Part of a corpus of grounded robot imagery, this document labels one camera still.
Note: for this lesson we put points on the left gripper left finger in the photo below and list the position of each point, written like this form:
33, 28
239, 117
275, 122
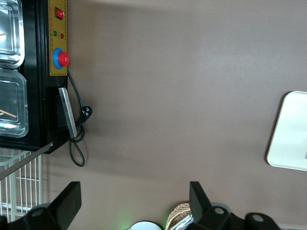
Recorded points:
67, 206

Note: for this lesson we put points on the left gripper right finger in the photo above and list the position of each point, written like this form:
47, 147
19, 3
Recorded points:
201, 210

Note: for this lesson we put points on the beige plastic serving tray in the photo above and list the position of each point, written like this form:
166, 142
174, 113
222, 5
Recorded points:
287, 131

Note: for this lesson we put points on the light wicker basket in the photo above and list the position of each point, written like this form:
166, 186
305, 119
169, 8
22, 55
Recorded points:
178, 210

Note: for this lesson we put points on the long grey metal strip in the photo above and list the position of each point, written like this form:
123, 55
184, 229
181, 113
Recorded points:
26, 159

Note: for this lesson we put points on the thin wooden skewer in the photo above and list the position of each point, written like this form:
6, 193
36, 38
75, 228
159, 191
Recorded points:
3, 34
8, 113

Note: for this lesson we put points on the black machine yellow panel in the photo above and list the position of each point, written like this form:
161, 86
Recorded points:
38, 95

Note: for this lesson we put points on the steel pan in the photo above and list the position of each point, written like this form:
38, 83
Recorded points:
12, 103
12, 28

